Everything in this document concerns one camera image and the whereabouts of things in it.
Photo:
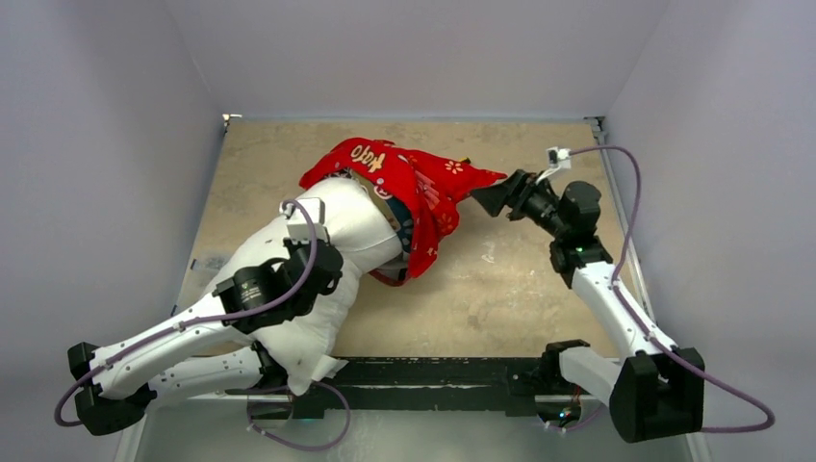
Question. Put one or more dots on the aluminium front frame rail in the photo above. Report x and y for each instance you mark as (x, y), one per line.
(235, 408)

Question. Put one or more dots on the white pillow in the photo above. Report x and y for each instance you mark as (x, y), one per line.
(360, 240)

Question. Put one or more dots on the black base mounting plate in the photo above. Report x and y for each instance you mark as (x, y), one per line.
(513, 386)

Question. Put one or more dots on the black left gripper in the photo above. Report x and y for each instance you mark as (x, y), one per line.
(289, 245)

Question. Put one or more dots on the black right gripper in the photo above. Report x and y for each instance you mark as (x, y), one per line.
(519, 193)

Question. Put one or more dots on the red printed pillowcase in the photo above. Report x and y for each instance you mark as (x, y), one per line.
(417, 191)

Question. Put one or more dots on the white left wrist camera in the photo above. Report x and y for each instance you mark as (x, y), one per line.
(305, 219)

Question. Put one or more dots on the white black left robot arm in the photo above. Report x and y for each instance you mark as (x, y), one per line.
(210, 346)

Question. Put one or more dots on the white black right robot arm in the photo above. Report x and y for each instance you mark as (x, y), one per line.
(652, 391)

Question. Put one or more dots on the metal corner bracket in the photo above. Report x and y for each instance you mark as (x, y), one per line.
(230, 119)

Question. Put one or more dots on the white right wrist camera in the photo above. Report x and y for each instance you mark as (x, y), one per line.
(559, 159)

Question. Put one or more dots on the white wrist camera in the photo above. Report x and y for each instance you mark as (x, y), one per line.
(305, 219)
(559, 159)

